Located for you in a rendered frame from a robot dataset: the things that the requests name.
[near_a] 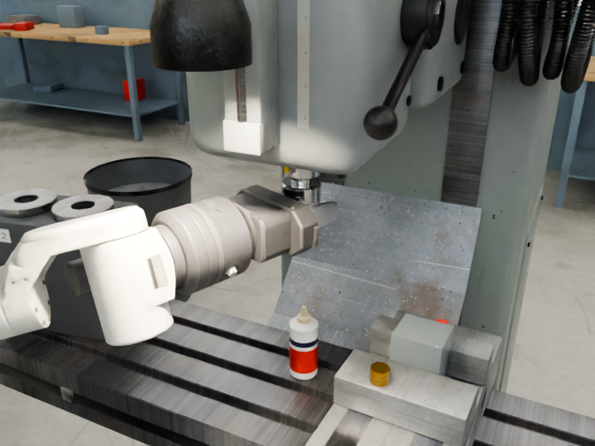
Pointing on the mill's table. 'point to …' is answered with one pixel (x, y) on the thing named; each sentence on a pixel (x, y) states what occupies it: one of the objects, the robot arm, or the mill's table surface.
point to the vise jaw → (408, 397)
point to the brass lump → (380, 373)
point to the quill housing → (318, 85)
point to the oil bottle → (304, 345)
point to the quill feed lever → (382, 129)
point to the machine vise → (347, 426)
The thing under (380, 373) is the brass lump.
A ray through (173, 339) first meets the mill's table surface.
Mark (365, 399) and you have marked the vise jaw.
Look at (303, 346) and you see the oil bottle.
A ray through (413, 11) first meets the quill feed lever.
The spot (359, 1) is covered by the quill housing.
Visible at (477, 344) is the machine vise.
